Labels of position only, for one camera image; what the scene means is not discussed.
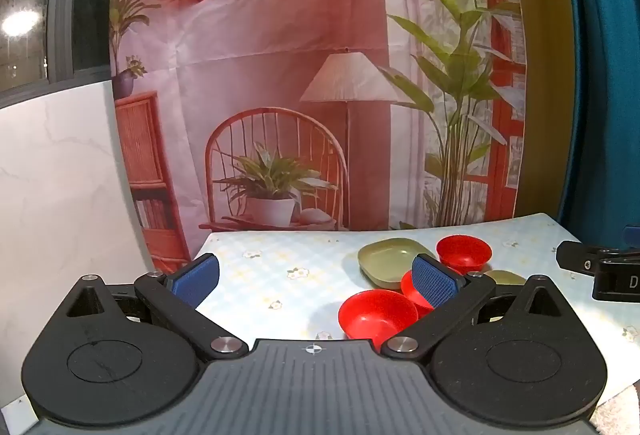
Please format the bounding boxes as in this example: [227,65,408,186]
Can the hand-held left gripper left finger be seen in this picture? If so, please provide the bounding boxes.
[62,253,249,361]

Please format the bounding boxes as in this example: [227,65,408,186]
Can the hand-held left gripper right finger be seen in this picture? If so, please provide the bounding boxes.
[381,253,568,358]

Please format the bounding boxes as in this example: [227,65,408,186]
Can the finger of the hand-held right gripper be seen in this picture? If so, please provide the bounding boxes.
[556,240,602,274]

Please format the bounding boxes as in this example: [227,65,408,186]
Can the red bowl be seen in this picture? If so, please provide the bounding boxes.
[400,267,437,318]
[338,290,419,341]
[436,235,493,273]

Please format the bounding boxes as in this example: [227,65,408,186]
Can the green square plate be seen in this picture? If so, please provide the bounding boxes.
[482,269,527,287]
[357,238,439,290]

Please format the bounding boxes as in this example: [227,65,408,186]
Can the floral checked tablecloth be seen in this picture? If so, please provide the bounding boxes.
[190,212,640,411]

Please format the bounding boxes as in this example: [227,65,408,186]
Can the pale fuzzy cloth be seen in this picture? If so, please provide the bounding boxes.
[590,380,640,435]

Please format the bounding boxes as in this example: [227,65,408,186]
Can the olive green panel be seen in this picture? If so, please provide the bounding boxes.
[500,0,582,222]

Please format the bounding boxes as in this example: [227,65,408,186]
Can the blue curtain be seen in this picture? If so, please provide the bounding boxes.
[552,0,640,247]

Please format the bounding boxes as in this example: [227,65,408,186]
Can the printed room scene backdrop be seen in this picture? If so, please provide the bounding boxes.
[109,0,529,273]

